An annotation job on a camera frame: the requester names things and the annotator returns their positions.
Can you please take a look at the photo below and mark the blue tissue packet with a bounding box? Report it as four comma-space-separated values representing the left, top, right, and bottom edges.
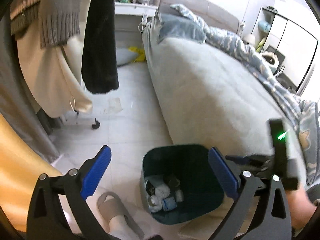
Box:
161, 197, 177, 212

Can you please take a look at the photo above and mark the small clear plastic wrap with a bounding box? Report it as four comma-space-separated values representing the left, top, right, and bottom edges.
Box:
175, 189, 184, 203

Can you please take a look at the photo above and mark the black printed box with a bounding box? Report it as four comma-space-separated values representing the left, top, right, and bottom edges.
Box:
144, 176, 156, 196

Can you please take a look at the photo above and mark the white paper ball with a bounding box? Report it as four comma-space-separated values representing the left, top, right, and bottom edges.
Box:
155, 184, 170, 199
148, 195, 163, 213

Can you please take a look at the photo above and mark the dark green trash bin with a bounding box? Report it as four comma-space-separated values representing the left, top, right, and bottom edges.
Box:
140, 144, 224, 225

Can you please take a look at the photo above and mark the person right hand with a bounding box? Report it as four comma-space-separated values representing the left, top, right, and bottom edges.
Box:
285, 186, 317, 230

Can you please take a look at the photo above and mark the blue patterned fleece blanket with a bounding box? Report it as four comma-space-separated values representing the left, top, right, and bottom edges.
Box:
170, 3, 319, 186

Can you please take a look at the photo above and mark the grey slipper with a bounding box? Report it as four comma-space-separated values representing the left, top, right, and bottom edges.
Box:
97, 192, 144, 239

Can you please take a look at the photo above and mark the bed with grey cover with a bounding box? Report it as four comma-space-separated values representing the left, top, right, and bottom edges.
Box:
141, 0, 308, 240

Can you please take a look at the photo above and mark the cream cat bed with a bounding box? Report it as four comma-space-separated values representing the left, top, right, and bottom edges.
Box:
261, 51, 279, 74

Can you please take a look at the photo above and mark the white clothes rack base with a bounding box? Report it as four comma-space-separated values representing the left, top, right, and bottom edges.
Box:
59, 111, 101, 129

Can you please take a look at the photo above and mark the black and white wardrobe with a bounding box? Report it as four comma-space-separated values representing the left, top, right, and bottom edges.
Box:
251, 7, 318, 95

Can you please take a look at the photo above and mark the bedside table lamp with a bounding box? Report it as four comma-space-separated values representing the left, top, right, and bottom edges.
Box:
242, 34, 255, 46

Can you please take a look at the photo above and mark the cream hanging coat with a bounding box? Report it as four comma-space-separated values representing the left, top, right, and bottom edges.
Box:
14, 0, 93, 118

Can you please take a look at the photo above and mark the black hanging garment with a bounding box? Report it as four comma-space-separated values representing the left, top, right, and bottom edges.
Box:
81, 0, 119, 94

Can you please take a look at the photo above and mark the yellow plastic bag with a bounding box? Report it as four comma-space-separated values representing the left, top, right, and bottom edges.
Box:
128, 46, 146, 62

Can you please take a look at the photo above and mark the grey blue pillow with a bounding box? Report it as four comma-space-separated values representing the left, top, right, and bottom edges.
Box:
157, 14, 206, 44

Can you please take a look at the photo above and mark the grey floor cushion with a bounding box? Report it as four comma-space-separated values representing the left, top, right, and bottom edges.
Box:
116, 48, 136, 67

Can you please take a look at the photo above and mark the grey upholstered headboard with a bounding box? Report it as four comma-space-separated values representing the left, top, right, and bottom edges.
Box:
152, 0, 240, 34

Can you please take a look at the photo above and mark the white dressing table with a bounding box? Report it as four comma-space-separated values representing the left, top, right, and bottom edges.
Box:
113, 0, 158, 48

